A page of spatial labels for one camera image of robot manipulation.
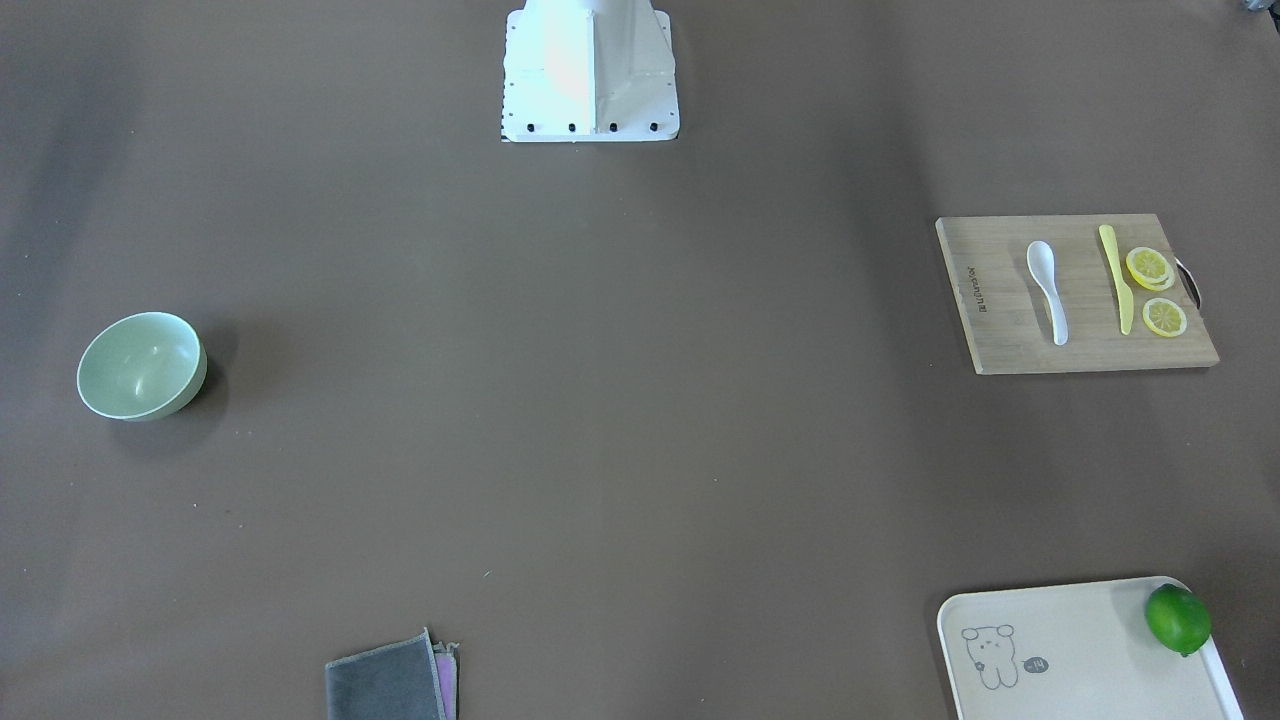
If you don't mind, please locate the white ceramic spoon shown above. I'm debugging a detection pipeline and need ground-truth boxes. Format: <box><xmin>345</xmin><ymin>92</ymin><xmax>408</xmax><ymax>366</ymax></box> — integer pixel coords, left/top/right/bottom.
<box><xmin>1027</xmin><ymin>240</ymin><xmax>1069</xmax><ymax>346</ymax></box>

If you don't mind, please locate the light green bowl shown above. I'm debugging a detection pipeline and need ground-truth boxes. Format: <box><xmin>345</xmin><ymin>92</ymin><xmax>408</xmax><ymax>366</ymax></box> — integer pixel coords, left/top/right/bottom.
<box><xmin>76</xmin><ymin>311</ymin><xmax>209</xmax><ymax>421</ymax></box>

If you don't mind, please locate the pink cloth under grey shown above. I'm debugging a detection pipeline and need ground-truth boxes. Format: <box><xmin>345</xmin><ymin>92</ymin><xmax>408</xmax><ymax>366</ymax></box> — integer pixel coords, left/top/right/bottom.
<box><xmin>433</xmin><ymin>643</ymin><xmax>460</xmax><ymax>720</ymax></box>

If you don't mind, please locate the bamboo cutting board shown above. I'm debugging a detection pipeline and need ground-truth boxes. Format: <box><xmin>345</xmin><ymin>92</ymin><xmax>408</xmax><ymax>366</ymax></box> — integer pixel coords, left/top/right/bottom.
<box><xmin>934</xmin><ymin>214</ymin><xmax>1220</xmax><ymax>375</ymax></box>

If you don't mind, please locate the grey folded cloth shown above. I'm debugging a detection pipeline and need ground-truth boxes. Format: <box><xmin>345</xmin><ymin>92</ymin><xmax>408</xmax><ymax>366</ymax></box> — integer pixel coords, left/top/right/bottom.
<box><xmin>325</xmin><ymin>629</ymin><xmax>444</xmax><ymax>719</ymax></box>

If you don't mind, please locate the yellow plastic knife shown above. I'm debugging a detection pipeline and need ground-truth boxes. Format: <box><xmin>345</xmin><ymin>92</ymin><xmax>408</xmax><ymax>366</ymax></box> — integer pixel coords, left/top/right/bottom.
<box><xmin>1098</xmin><ymin>224</ymin><xmax>1134</xmax><ymax>336</ymax></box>

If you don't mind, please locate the upper lemon slice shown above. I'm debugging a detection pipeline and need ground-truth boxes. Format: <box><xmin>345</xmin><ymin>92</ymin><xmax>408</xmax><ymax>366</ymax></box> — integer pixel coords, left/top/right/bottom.
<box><xmin>1125</xmin><ymin>246</ymin><xmax>1172</xmax><ymax>290</ymax></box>

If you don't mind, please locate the lower lemon slice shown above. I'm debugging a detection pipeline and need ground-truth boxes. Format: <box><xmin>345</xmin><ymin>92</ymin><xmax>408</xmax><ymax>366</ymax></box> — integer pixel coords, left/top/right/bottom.
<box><xmin>1142</xmin><ymin>297</ymin><xmax>1189</xmax><ymax>338</ymax></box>

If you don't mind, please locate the cream rabbit tray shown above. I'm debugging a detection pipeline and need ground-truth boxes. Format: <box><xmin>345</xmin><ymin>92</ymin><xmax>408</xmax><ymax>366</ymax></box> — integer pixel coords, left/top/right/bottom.
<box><xmin>936</xmin><ymin>577</ymin><xmax>1242</xmax><ymax>719</ymax></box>

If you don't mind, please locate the green lime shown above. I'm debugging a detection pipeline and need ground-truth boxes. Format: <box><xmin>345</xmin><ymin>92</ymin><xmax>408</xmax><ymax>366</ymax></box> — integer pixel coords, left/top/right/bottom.
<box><xmin>1144</xmin><ymin>583</ymin><xmax>1212</xmax><ymax>657</ymax></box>

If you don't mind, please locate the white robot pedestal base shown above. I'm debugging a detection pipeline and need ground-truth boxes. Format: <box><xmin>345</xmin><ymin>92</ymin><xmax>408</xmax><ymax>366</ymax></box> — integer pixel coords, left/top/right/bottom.
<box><xmin>500</xmin><ymin>1</ymin><xmax>681</xmax><ymax>143</ymax></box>

